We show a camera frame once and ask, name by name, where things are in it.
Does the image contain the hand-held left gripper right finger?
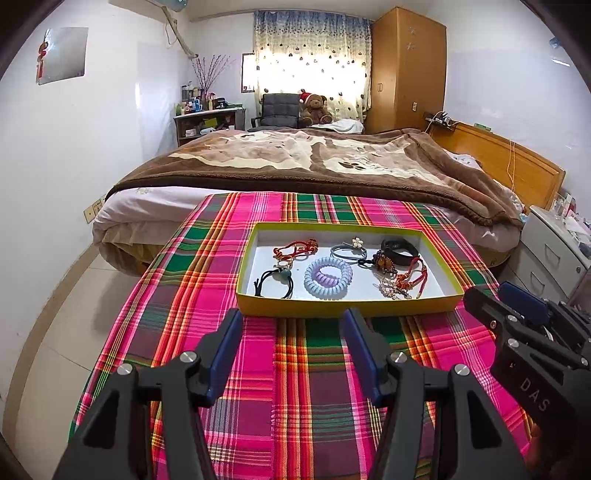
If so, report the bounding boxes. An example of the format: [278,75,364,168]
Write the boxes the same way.
[339,308,532,480]

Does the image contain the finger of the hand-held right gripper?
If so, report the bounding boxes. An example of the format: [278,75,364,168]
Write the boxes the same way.
[463,287,591,371]
[498,281,591,344]

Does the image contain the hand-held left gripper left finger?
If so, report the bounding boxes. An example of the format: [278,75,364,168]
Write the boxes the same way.
[53,308,245,480]

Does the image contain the black hair tie teal bead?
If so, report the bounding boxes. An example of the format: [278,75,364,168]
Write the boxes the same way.
[253,268,296,298]

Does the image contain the yellow-green rimmed tray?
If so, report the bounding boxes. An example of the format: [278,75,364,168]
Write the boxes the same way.
[235,222,465,318]

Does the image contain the grey hair tie white flower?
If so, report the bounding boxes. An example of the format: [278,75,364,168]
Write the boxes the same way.
[330,236,369,261]

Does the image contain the white nightstand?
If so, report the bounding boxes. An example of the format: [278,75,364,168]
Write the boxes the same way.
[510,205,591,303]

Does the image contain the pearl hair clip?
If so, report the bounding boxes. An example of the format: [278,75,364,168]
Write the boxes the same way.
[374,277,411,301]

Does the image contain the pink green plaid cloth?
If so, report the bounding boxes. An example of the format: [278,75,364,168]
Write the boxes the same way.
[69,191,532,480]

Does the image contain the brown beaded ornament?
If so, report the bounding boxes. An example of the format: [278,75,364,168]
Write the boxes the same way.
[359,249,398,273]

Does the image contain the black wristband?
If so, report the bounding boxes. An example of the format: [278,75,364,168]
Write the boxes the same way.
[381,236,420,266]

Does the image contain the wooden headboard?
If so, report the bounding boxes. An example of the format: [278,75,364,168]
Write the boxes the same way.
[431,121,566,210]

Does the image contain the white floral pillow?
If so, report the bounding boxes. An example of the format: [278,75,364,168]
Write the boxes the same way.
[450,152,485,169]

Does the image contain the bed with white sheet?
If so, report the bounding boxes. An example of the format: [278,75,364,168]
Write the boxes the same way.
[92,185,522,278]

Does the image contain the brown patterned blanket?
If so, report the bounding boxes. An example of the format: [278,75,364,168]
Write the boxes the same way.
[105,127,525,227]

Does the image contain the wooden shelf desk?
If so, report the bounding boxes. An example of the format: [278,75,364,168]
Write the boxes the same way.
[173,107,245,147]

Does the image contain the dark grey chair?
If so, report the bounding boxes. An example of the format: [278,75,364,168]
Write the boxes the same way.
[250,93,303,132]

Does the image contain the brown teddy bear santa hat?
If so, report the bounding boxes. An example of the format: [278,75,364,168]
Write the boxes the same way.
[298,89,333,124]

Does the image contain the row of cosmetic bottles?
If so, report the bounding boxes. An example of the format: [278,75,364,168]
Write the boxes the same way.
[174,82,229,115]

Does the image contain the wooden wardrobe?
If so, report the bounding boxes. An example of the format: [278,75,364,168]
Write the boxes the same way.
[365,7,448,134]

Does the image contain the dry branches in vase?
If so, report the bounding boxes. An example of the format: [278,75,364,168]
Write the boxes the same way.
[194,54,232,93]

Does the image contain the heart print curtain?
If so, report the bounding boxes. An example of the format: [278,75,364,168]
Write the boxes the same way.
[253,10,372,123]

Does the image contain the white air conditioner pipe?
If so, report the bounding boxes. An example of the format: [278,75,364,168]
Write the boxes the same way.
[164,7,204,61]

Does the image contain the red beaded cord necklace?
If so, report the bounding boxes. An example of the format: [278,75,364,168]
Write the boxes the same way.
[379,257,428,296]

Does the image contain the purple spiral hair tie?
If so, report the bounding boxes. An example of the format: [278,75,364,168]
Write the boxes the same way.
[303,257,354,301]

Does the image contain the red cord bracelet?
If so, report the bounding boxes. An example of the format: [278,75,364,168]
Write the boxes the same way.
[272,239,320,264]

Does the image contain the orange cable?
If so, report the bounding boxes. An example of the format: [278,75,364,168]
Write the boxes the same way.
[505,138,517,190]

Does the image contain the wall socket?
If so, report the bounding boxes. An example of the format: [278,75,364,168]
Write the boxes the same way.
[83,198,106,224]

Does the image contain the silver wall poster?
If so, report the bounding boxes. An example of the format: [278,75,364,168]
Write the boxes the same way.
[37,27,89,86]

